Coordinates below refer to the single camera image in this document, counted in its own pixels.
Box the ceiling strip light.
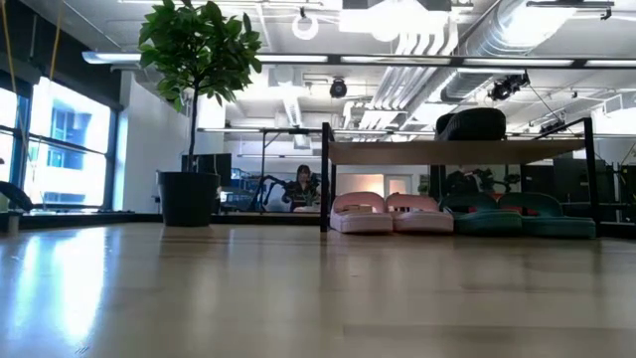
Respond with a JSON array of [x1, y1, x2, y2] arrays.
[[81, 49, 636, 70]]

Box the teal green slide sandal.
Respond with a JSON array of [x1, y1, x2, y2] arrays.
[[438, 192, 524, 237], [498, 191, 597, 240]]

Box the black overhead camera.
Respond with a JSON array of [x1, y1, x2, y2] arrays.
[[488, 72, 531, 102]]

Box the white ring lamp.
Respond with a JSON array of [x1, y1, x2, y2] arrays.
[[291, 13, 320, 42]]

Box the black monitor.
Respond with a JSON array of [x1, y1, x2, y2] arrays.
[[181, 152, 233, 188]]

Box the yellow hanging strap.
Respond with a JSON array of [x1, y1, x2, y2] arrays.
[[48, 0, 65, 82]]

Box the green potted plant black pot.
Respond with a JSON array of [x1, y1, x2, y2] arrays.
[[137, 0, 263, 229]]

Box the person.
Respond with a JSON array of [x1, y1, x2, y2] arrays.
[[284, 163, 323, 213]]

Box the large office window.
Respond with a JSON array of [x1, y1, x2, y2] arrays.
[[0, 74, 118, 213]]

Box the pink slide sandal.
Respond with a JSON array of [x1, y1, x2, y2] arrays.
[[329, 191, 395, 235], [385, 192, 455, 235]]

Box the silver air duct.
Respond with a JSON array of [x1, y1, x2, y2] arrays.
[[439, 0, 580, 103]]

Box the wooden shelf black metal legs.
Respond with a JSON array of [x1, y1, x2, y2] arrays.
[[320, 116, 597, 235]]

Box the black aluminium table frame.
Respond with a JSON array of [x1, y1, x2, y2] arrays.
[[0, 209, 324, 233]]

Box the dark background workstation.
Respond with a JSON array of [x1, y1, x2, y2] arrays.
[[519, 158, 636, 223]]

